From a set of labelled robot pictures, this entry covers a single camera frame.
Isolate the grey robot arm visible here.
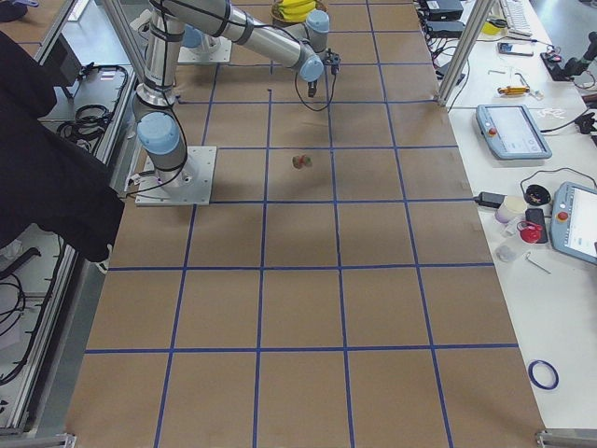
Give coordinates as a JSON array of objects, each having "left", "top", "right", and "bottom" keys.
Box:
[{"left": 134, "top": 1, "right": 340, "bottom": 189}]

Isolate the brown wicker basket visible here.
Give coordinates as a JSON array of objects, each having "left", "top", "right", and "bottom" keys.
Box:
[{"left": 271, "top": 11, "right": 299, "bottom": 27}]

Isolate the yellow banana bunch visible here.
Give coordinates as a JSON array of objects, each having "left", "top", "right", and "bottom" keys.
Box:
[{"left": 271, "top": 0, "right": 327, "bottom": 22}]

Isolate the gold metal tool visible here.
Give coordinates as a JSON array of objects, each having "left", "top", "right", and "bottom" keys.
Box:
[{"left": 497, "top": 86, "right": 530, "bottom": 96}]

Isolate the far teach pendant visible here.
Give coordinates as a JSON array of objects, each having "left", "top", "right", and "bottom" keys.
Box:
[{"left": 476, "top": 105, "right": 552, "bottom": 161}]

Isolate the teach pendant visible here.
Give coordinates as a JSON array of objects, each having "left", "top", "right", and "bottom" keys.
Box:
[
  {"left": 476, "top": 105, "right": 552, "bottom": 161},
  {"left": 549, "top": 182, "right": 597, "bottom": 265}
]

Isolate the black power adapter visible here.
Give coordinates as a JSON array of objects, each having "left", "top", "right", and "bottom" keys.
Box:
[{"left": 473, "top": 191, "right": 506, "bottom": 209}]

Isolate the white paper cup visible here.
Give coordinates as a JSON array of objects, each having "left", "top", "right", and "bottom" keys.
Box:
[{"left": 494, "top": 195, "right": 527, "bottom": 224}]

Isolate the red round object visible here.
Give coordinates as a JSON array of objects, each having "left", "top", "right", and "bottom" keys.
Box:
[{"left": 517, "top": 221, "right": 548, "bottom": 244}]

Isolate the person in black clothing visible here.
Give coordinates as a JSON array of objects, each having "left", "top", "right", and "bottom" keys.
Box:
[{"left": 1, "top": 35, "right": 124, "bottom": 273}]

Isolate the near teach pendant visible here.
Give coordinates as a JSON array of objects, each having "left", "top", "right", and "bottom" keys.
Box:
[{"left": 549, "top": 182, "right": 597, "bottom": 265}]

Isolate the blue tape roll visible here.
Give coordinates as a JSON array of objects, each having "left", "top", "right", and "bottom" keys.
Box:
[{"left": 527, "top": 359, "right": 560, "bottom": 391}]

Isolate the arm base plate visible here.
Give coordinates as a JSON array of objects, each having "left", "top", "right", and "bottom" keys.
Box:
[
  {"left": 178, "top": 35, "right": 232, "bottom": 64},
  {"left": 134, "top": 146, "right": 217, "bottom": 207}
]

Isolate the aluminium frame post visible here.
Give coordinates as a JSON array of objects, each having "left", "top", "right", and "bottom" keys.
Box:
[{"left": 436, "top": 0, "right": 493, "bottom": 106}]

